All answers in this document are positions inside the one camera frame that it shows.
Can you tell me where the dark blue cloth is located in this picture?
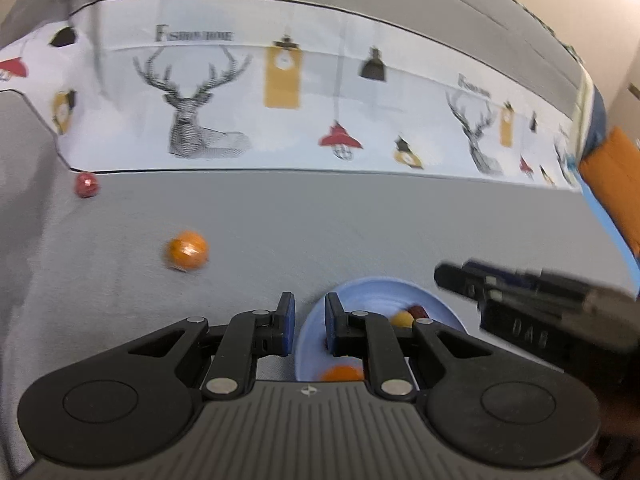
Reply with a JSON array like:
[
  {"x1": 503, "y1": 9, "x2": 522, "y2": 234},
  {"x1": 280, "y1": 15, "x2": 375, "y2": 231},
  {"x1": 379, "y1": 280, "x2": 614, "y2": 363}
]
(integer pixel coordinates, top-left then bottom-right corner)
[{"x1": 586, "y1": 79, "x2": 609, "y2": 161}]

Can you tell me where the grey printed blanket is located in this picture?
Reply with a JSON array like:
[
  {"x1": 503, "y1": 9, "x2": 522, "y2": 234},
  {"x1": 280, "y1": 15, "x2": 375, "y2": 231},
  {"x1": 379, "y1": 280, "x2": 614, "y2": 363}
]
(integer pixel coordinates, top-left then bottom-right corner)
[{"x1": 0, "y1": 0, "x2": 613, "y2": 480}]

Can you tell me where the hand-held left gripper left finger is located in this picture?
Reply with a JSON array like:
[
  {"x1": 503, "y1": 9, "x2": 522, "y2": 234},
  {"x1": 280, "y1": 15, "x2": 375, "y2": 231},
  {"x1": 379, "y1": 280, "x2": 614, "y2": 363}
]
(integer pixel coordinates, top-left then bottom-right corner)
[{"x1": 127, "y1": 291, "x2": 296, "y2": 401}]

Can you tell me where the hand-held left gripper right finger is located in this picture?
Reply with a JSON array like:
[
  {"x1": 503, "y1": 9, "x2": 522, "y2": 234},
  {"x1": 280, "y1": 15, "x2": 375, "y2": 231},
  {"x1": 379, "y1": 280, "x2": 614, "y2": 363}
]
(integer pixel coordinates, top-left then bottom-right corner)
[{"x1": 325, "y1": 292, "x2": 496, "y2": 401}]

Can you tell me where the small wrapped red fruit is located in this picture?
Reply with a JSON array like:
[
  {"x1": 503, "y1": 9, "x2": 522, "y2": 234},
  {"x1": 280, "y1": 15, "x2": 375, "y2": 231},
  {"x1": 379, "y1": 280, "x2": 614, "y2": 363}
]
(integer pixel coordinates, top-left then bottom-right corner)
[{"x1": 74, "y1": 172, "x2": 101, "y2": 200}]

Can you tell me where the orange pillow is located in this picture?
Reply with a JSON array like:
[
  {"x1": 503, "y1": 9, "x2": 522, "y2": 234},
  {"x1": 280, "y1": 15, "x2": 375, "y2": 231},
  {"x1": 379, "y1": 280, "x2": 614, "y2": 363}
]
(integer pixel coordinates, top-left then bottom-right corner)
[{"x1": 577, "y1": 127, "x2": 640, "y2": 256}]

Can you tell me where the plastic-wrapped orange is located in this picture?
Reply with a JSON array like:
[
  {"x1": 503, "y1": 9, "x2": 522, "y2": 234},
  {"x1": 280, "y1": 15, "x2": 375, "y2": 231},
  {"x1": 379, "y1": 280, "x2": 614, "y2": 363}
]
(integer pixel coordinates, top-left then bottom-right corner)
[{"x1": 165, "y1": 230, "x2": 210, "y2": 273}]

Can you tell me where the bare orange mandarin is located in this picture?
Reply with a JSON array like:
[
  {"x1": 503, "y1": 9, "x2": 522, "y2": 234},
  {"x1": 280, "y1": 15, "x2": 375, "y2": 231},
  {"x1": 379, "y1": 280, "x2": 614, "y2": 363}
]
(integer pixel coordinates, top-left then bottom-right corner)
[{"x1": 320, "y1": 365, "x2": 366, "y2": 383}]

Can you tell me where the light blue plate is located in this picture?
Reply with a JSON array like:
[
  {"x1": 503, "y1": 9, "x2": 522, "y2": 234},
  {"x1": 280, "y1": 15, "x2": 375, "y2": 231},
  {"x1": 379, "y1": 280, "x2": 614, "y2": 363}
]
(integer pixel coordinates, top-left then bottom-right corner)
[{"x1": 295, "y1": 276, "x2": 471, "y2": 383}]

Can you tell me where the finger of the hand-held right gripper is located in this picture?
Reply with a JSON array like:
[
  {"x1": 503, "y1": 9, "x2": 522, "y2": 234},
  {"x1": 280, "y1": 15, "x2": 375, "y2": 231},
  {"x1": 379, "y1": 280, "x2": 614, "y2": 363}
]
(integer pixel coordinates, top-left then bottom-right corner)
[
  {"x1": 433, "y1": 262, "x2": 493, "y2": 306},
  {"x1": 462, "y1": 258, "x2": 541, "y2": 282}
]

